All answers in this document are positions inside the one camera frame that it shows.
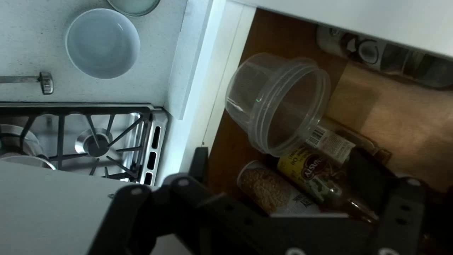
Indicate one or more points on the glass jar of grains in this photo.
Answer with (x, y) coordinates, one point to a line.
(272, 192)

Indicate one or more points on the stainless steel saucepan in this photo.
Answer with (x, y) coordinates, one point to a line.
(22, 146)

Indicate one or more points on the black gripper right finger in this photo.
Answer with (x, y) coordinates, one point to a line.
(368, 178)

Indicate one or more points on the blue-grey bowl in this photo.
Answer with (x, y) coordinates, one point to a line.
(102, 42)

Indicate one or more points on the stainless steel gas stove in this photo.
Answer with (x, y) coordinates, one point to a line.
(119, 141)

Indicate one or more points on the yellow label bottle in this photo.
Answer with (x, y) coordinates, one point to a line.
(324, 182)

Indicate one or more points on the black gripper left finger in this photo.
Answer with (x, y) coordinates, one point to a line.
(198, 164)

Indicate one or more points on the long metal measuring spoon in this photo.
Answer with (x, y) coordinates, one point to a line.
(44, 79)

